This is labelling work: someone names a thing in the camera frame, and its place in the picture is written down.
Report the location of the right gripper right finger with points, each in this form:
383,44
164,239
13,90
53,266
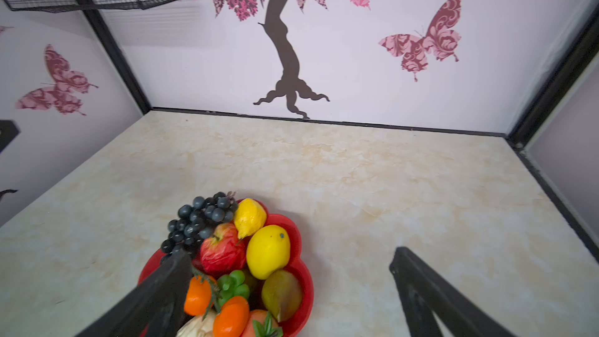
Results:
427,297

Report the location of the brown green fig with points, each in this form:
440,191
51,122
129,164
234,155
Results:
282,295

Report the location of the red strawberry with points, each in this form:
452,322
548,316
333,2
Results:
261,324

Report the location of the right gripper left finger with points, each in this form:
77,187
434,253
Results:
154,308

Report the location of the cream white pear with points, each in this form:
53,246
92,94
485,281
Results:
199,326

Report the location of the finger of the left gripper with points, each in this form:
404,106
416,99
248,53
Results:
9,131

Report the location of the red flower-shaped bowl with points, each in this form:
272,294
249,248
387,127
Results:
296,267

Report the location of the dark mangosteen green leaves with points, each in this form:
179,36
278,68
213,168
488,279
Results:
237,283

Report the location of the small yellow fruit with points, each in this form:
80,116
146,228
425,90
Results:
249,218

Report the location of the dark grape bunch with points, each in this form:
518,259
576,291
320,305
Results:
202,227

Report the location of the yellow lemon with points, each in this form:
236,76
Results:
268,251

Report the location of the orange tangerine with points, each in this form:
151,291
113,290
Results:
199,296
232,319

